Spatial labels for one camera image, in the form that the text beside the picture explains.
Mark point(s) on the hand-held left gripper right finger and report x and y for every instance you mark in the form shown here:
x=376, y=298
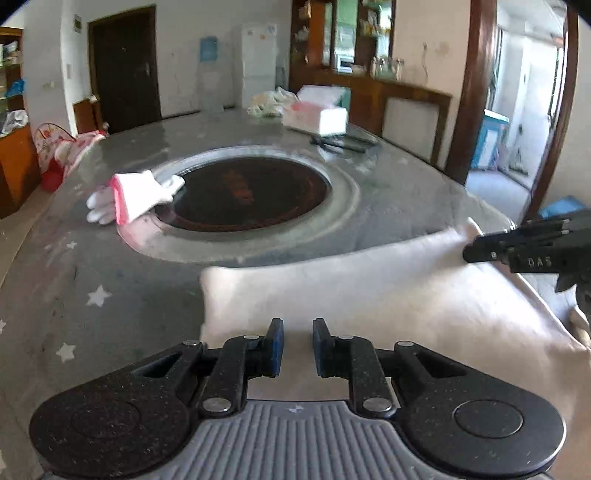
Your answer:
x=319, y=346

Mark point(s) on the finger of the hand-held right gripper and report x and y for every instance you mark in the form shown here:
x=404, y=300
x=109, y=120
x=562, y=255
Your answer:
x=485, y=249

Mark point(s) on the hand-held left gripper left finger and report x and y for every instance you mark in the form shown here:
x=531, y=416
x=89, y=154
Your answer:
x=276, y=346

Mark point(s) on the white garment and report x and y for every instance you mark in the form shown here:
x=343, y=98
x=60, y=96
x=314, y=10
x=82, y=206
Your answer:
x=392, y=295

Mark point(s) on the blue plastic item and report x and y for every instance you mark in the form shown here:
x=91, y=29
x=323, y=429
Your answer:
x=561, y=206

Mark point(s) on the blue framed board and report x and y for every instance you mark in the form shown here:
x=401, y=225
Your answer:
x=489, y=143

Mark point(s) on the round built-in cooktop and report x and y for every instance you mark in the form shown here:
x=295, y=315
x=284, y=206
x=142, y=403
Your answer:
x=249, y=194

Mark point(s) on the grey star tablecloth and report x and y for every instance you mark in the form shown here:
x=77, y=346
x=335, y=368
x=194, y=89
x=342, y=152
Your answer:
x=115, y=295

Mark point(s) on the wooden glass display cabinet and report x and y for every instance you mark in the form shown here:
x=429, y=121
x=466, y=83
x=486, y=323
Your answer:
x=369, y=87

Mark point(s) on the white gloves with pink wrapper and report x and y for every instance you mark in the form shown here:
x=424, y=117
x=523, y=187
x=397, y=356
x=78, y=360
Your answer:
x=134, y=196

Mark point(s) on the white pink tissue pack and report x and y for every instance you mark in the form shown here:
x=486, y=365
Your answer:
x=318, y=119

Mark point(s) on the pink white box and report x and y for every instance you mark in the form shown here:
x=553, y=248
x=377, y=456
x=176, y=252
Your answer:
x=323, y=94

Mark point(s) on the cream plastic bag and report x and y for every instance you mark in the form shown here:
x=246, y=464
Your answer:
x=270, y=101

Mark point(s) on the pink patterned fabric item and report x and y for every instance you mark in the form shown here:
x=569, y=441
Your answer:
x=78, y=147

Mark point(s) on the white refrigerator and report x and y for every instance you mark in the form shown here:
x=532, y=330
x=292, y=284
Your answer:
x=258, y=60

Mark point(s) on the small brown side cabinet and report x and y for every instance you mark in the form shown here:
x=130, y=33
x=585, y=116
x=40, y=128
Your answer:
x=85, y=115

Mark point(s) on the dark brown entrance door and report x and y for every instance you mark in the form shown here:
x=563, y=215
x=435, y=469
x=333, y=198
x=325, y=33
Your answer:
x=124, y=69

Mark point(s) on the wooden open shelf cabinet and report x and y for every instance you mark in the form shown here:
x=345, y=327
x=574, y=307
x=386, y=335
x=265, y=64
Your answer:
x=16, y=157

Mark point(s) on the wooden arch door frame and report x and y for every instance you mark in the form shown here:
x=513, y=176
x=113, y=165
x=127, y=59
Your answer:
x=475, y=92

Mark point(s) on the wall electric panel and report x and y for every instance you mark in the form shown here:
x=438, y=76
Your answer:
x=78, y=23

